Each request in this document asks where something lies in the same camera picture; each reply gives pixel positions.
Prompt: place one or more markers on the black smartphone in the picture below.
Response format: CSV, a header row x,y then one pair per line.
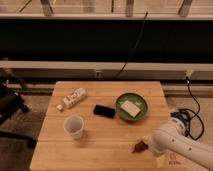
x,y
104,111

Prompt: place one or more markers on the green plate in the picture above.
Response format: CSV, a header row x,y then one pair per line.
x,y
136,99

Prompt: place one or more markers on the blue connector box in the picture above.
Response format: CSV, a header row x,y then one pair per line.
x,y
178,118

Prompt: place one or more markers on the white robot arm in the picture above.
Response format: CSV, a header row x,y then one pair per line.
x,y
170,136

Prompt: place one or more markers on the white card on plate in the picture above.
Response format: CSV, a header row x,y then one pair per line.
x,y
130,108

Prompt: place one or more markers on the white wall outlet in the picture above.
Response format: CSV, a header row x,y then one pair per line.
x,y
98,74

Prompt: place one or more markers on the black office chair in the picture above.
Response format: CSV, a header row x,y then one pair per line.
x,y
10,102

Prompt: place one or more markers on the white plastic bottle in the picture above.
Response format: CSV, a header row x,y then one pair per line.
x,y
71,99

